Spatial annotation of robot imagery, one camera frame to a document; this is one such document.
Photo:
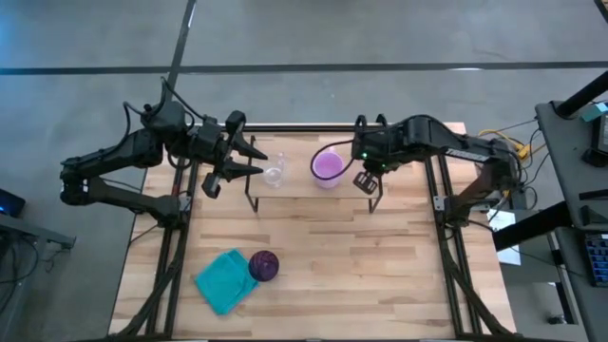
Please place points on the pink plastic cup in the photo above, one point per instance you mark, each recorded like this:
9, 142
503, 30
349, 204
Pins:
328, 166

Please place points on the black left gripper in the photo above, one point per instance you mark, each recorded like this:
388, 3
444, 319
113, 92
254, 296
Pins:
218, 154

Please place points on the teal folded cloth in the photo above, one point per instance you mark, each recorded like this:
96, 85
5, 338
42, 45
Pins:
223, 282

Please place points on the black slanted pole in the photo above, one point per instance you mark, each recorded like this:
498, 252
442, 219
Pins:
582, 95

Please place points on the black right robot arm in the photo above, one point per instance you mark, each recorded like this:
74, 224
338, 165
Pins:
427, 135

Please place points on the dark purple ball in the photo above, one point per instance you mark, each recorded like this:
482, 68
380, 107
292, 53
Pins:
263, 266

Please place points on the clear footed plastic cup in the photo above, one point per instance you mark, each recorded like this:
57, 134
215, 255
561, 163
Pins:
274, 176

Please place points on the small teal box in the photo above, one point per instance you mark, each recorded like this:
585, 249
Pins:
594, 112

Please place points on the grey side desk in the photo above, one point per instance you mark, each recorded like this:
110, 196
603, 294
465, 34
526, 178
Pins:
565, 166

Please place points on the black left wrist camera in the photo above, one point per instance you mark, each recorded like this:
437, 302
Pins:
211, 132

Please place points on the black keypad with blue keys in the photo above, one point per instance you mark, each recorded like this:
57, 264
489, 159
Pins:
599, 259

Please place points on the white paper sheet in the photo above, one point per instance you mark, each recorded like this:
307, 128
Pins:
503, 221

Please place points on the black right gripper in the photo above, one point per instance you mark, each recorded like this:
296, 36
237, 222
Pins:
375, 149

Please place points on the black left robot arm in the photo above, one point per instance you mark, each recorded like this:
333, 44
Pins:
109, 154

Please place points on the black device with blue light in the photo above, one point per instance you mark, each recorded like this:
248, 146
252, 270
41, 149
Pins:
10, 202

